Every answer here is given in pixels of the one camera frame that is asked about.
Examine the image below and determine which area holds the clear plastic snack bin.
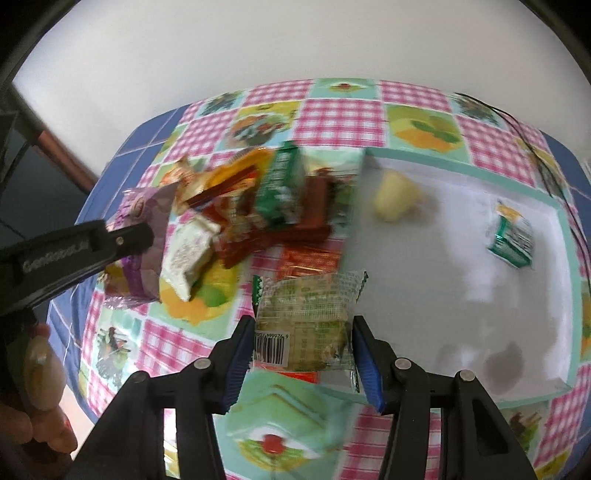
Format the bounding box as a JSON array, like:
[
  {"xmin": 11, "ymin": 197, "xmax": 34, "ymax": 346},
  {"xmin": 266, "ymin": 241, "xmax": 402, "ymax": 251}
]
[{"xmin": 318, "ymin": 148, "xmax": 583, "ymax": 407}]

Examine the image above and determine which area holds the small green white packet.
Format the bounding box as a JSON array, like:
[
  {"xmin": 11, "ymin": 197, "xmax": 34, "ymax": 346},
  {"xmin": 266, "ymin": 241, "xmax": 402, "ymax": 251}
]
[{"xmin": 486, "ymin": 199, "xmax": 536, "ymax": 269}]

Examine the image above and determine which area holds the white snack packet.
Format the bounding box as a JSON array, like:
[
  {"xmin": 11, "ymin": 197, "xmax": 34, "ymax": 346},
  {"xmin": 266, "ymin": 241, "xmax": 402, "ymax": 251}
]
[{"xmin": 159, "ymin": 217, "xmax": 222, "ymax": 303}]

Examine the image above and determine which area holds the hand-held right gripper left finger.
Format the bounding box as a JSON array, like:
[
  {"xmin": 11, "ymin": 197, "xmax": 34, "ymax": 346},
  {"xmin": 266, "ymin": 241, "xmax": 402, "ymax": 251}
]
[{"xmin": 69, "ymin": 315, "xmax": 257, "ymax": 480}]

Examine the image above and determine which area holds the brown wooden frame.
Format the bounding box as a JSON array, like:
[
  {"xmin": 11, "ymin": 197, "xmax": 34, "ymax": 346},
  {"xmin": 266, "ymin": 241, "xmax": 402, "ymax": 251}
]
[{"xmin": 9, "ymin": 85, "xmax": 98, "ymax": 195}]

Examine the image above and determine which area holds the clear green snack packet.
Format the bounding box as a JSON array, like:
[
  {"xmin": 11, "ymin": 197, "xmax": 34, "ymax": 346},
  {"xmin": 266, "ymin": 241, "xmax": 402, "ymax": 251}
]
[{"xmin": 252, "ymin": 270, "xmax": 370, "ymax": 393}]

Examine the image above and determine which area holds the person's left hand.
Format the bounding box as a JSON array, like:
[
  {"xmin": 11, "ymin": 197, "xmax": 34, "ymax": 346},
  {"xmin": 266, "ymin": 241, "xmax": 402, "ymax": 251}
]
[{"xmin": 0, "ymin": 323, "xmax": 79, "ymax": 462}]

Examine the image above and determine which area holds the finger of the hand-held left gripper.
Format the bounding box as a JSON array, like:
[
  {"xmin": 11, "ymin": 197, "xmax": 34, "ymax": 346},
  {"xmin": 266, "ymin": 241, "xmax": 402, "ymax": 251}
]
[{"xmin": 104, "ymin": 220, "xmax": 155, "ymax": 274}]

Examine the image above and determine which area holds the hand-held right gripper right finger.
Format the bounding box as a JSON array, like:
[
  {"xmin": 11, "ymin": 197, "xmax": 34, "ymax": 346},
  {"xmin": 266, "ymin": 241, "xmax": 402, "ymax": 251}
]
[{"xmin": 352, "ymin": 315, "xmax": 539, "ymax": 480}]

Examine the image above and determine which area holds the brown snack stick packet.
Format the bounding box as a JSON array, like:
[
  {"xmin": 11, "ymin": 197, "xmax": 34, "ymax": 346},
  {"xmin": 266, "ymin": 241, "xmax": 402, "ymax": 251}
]
[{"xmin": 298, "ymin": 173, "xmax": 335, "ymax": 234}]

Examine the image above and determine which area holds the dark green snack packet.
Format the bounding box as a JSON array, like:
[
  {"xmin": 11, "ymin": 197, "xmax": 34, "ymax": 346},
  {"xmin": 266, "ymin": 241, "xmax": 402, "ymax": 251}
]
[{"xmin": 252, "ymin": 141, "xmax": 308, "ymax": 229}]

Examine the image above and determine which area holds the black cable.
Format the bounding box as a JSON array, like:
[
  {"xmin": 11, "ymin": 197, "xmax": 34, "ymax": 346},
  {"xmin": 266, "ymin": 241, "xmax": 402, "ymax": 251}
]
[{"xmin": 455, "ymin": 92, "xmax": 591, "ymax": 296}]

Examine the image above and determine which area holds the purple snack packet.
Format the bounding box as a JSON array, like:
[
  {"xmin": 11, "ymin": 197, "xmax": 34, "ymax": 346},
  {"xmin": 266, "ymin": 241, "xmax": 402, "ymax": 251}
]
[{"xmin": 104, "ymin": 182, "xmax": 178, "ymax": 305}]

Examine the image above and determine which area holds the pale yellow snack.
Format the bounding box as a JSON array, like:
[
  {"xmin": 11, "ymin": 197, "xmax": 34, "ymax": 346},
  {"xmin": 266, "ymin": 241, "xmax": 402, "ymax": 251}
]
[{"xmin": 372, "ymin": 168, "xmax": 428, "ymax": 224}]

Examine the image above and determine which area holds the red snack packet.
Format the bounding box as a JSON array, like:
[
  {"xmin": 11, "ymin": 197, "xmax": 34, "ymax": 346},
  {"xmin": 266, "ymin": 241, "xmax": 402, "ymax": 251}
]
[{"xmin": 215, "ymin": 194, "xmax": 333, "ymax": 269}]

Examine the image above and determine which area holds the red orange foil packet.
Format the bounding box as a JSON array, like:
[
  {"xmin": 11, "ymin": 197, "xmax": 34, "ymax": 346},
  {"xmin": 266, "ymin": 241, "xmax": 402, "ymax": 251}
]
[{"xmin": 277, "ymin": 244, "xmax": 345, "ymax": 280}]

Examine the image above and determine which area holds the pink checked fruit tablecloth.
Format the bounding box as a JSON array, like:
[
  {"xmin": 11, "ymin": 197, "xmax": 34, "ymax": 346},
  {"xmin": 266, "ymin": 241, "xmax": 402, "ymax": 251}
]
[{"xmin": 76, "ymin": 78, "xmax": 591, "ymax": 480}]

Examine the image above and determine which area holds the orange translucent snack packet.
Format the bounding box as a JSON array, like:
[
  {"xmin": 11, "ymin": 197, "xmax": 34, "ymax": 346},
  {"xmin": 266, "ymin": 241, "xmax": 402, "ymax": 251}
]
[{"xmin": 182, "ymin": 148, "xmax": 275, "ymax": 208}]

